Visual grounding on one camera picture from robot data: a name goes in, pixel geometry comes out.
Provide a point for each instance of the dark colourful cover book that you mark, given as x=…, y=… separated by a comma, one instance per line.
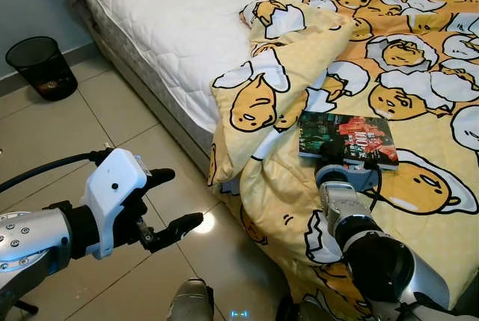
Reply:
x=352, y=138

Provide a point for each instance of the yellow cartoon egg blanket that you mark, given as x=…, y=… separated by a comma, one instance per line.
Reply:
x=426, y=141

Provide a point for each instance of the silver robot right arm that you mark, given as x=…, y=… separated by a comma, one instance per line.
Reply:
x=374, y=261

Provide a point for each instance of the silver robot left leg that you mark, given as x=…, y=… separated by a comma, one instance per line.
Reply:
x=191, y=302

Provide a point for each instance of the white quilted mattress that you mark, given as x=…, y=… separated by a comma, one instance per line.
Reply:
x=172, y=29

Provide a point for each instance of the black mesh waste bin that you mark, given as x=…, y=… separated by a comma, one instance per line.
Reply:
x=41, y=66

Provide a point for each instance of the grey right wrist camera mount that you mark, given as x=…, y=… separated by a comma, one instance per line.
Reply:
x=352, y=177

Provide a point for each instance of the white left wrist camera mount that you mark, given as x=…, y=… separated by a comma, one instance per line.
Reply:
x=112, y=186

